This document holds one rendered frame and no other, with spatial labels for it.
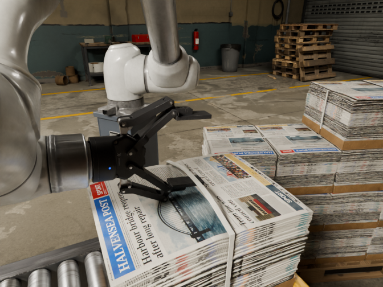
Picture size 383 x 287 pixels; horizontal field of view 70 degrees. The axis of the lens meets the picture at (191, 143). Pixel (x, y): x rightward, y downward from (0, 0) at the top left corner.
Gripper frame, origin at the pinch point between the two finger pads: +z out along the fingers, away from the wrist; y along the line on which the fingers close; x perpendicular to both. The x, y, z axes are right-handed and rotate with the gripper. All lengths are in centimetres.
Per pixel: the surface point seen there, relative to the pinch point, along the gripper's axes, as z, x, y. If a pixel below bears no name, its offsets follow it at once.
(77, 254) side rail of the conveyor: -22.8, -18.1, 35.4
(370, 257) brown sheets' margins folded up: 124, -16, 85
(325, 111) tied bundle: 93, -44, 9
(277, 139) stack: 72, -51, 24
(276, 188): 16.8, 5.8, 8.7
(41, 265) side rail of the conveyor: -31, -18, 36
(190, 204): -2.9, 4.0, 9.6
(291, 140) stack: 77, -46, 23
